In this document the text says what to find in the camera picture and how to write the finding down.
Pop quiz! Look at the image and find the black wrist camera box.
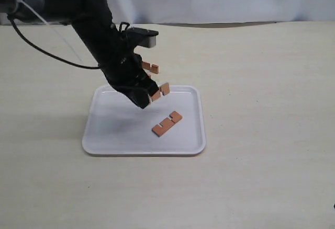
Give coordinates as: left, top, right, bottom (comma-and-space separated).
124, 27, 159, 49

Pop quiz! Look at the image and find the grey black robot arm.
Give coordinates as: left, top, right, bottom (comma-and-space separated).
1, 0, 159, 108

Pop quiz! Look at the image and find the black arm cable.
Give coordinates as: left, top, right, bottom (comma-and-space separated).
7, 14, 103, 70

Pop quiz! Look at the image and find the white rectangular plastic tray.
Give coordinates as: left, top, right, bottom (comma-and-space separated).
82, 85, 206, 156

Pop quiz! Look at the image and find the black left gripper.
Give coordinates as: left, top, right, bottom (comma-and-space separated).
72, 20, 159, 109

